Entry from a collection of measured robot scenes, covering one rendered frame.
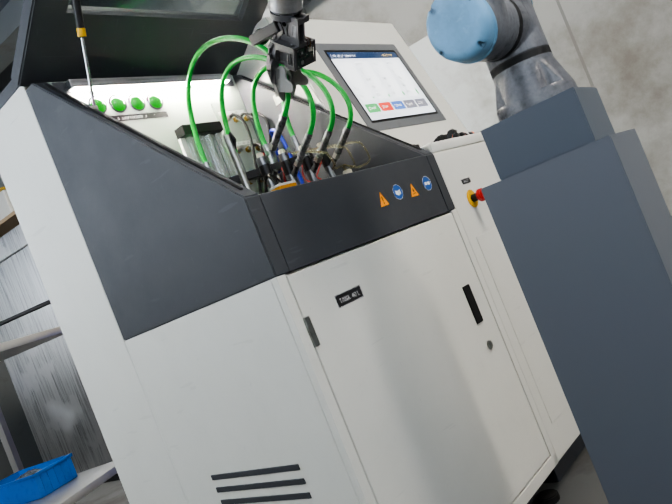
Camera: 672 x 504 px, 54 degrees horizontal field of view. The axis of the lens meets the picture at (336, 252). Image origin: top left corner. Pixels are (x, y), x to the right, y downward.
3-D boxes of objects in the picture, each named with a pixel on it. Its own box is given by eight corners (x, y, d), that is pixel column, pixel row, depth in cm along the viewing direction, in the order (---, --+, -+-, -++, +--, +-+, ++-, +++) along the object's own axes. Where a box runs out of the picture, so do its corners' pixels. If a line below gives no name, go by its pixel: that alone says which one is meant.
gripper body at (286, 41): (293, 75, 146) (290, 20, 139) (266, 64, 151) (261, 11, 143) (317, 63, 151) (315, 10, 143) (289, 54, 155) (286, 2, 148)
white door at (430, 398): (424, 616, 123) (287, 274, 124) (415, 615, 124) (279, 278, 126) (552, 455, 172) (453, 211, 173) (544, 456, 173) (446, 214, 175)
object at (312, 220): (290, 271, 126) (259, 193, 126) (275, 277, 129) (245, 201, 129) (448, 211, 173) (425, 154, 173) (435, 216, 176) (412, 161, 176)
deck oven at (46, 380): (278, 403, 481) (188, 175, 484) (169, 472, 394) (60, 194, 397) (163, 433, 560) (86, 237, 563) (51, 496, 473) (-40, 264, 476)
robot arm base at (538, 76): (587, 90, 127) (567, 42, 127) (567, 90, 114) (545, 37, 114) (515, 123, 135) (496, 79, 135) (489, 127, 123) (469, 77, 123)
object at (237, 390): (435, 679, 121) (275, 277, 123) (243, 648, 159) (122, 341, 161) (569, 487, 174) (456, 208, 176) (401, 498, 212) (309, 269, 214)
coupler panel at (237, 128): (255, 195, 196) (217, 98, 197) (248, 199, 199) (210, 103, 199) (285, 188, 206) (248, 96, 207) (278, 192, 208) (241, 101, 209)
